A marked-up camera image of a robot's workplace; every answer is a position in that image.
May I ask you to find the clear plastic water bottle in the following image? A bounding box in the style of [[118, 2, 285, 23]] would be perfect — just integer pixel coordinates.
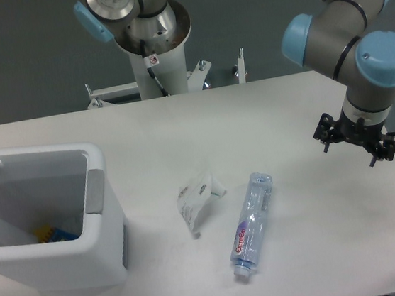
[[230, 172, 273, 281]]

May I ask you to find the white metal base frame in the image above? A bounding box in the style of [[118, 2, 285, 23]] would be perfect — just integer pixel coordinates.
[[85, 48, 247, 109]]

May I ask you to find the yellow blue trash item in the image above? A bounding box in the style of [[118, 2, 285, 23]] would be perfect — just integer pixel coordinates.
[[33, 225, 79, 243]]

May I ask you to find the white plastic wrapper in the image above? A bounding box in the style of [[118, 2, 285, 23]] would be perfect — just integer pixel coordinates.
[[176, 169, 227, 240]]

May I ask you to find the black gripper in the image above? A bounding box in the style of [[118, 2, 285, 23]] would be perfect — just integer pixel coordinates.
[[313, 113, 395, 167]]

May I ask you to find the white plastic trash can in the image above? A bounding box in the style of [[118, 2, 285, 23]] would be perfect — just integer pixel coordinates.
[[0, 142, 128, 292]]

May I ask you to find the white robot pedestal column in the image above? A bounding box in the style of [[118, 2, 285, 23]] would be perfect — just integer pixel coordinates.
[[116, 0, 191, 101]]

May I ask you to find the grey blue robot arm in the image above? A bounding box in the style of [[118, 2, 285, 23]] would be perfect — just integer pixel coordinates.
[[73, 0, 395, 162]]

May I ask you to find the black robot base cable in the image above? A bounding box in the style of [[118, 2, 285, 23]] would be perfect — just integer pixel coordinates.
[[138, 36, 171, 99]]

